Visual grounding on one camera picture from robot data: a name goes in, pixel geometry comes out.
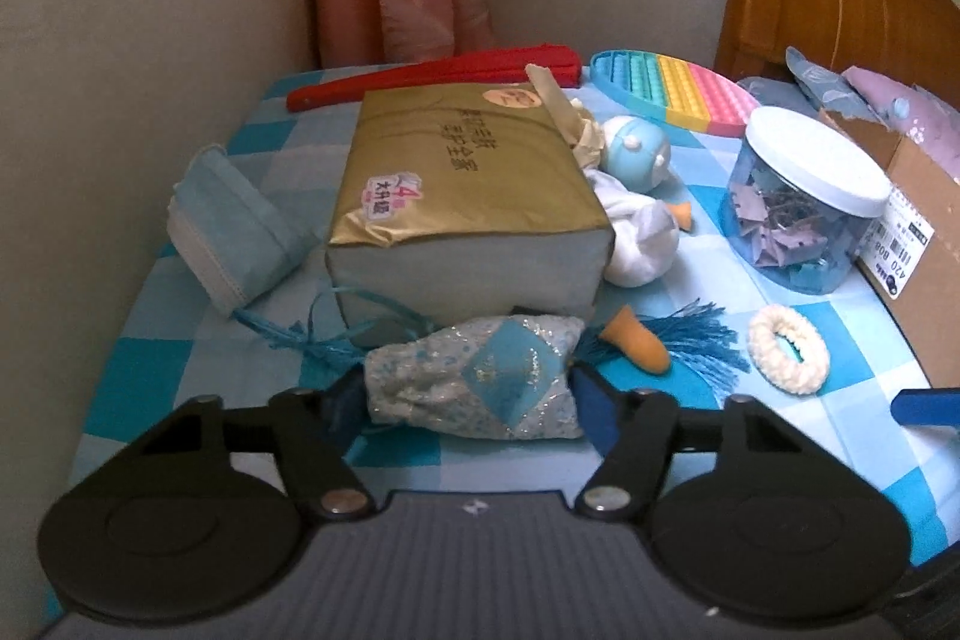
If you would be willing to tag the clear jar with white lid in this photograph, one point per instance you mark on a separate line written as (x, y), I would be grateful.
(806, 197)

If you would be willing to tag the blue checked tablecloth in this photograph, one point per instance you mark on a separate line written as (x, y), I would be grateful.
(187, 377)

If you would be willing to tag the blue white glitter pouch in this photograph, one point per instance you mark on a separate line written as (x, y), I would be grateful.
(480, 377)

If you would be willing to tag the beige knotted cloth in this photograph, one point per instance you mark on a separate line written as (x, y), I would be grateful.
(559, 104)

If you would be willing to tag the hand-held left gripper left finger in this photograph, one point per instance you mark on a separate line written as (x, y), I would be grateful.
(346, 404)

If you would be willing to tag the white hair scrunchie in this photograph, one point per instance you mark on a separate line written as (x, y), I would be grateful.
(765, 347)

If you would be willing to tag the red folded fan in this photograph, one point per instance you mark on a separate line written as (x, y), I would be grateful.
(420, 78)

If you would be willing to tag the blue-grey printed pillow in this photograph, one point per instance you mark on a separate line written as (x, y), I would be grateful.
(814, 78)

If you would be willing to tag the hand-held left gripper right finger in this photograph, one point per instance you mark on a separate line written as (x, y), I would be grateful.
(592, 407)

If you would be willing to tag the pink printed pillow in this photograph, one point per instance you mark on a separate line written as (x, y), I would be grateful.
(915, 111)

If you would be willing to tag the cardboard box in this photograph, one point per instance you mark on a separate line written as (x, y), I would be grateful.
(919, 212)

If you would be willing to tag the orange rubber finger cover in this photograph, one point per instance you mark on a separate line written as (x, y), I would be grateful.
(637, 340)
(681, 215)

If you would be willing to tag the white plush doll blue head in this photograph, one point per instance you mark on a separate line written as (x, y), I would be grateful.
(634, 153)

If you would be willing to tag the rainbow pop bubble toy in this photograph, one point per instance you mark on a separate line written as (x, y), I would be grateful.
(675, 89)

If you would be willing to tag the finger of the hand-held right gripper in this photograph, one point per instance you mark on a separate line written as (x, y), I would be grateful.
(930, 405)

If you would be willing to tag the grey-blue bed sheet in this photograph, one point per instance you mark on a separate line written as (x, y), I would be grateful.
(761, 89)

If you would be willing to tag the blue tassel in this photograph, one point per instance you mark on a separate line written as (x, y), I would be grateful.
(701, 340)

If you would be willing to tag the gold tissue pack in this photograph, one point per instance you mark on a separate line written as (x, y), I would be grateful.
(465, 175)

